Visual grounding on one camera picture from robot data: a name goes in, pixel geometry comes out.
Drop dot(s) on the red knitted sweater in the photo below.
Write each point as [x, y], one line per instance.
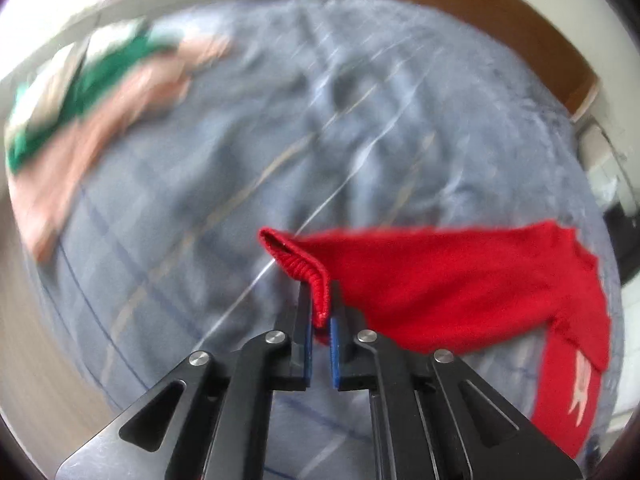
[450, 285]

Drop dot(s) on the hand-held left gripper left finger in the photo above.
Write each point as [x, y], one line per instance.
[309, 355]

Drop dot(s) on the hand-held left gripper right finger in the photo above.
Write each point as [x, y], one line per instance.
[334, 355]

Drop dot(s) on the pink cloth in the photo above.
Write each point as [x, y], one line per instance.
[125, 105]

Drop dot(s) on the blue checked duvet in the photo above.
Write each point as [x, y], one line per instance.
[250, 135]

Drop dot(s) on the wooden headboard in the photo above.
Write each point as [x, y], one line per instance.
[500, 25]

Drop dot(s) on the white dresser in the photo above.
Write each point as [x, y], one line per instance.
[600, 150]

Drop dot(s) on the white cloth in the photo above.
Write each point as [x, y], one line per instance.
[107, 40]

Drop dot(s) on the green cloth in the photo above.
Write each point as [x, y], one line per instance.
[100, 75]

